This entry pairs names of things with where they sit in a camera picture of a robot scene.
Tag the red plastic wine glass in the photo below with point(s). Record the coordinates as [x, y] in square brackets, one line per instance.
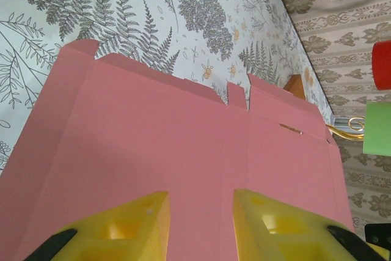
[382, 65]

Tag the white and pink cloth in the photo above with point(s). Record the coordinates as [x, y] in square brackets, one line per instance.
[183, 157]

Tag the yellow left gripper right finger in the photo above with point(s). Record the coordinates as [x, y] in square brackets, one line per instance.
[287, 230]

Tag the brown wooden cutting board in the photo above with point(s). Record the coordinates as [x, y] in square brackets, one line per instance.
[295, 87]

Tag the floral table cover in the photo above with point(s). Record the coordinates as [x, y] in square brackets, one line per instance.
[91, 4]

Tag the green plastic wine glass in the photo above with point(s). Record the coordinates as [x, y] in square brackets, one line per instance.
[378, 128]

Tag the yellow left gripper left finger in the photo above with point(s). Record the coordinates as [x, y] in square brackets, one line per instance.
[122, 230]

